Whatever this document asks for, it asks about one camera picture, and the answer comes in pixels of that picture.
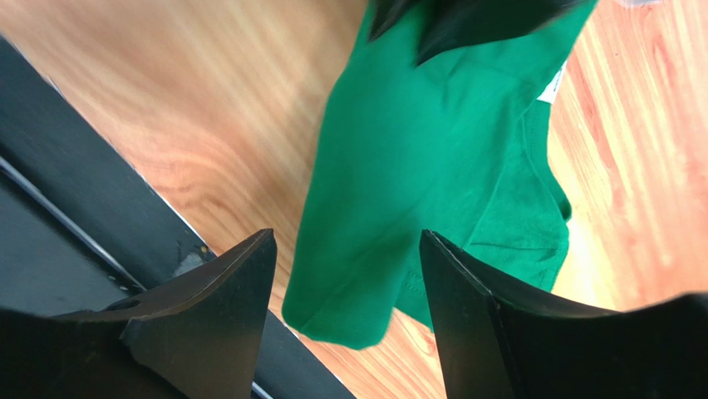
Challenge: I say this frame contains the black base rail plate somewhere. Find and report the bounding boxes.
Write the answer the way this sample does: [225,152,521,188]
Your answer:
[1,41,351,398]

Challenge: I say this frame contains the green t-shirt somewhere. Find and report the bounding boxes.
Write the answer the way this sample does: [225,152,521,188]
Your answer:
[282,1,572,349]

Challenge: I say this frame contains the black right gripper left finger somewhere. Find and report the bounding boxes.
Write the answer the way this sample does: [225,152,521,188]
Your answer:
[52,229,277,398]

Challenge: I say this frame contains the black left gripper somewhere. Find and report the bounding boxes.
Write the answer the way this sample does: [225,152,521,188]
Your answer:
[367,1,587,66]

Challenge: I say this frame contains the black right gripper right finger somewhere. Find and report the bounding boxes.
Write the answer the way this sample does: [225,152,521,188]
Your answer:
[419,229,626,399]

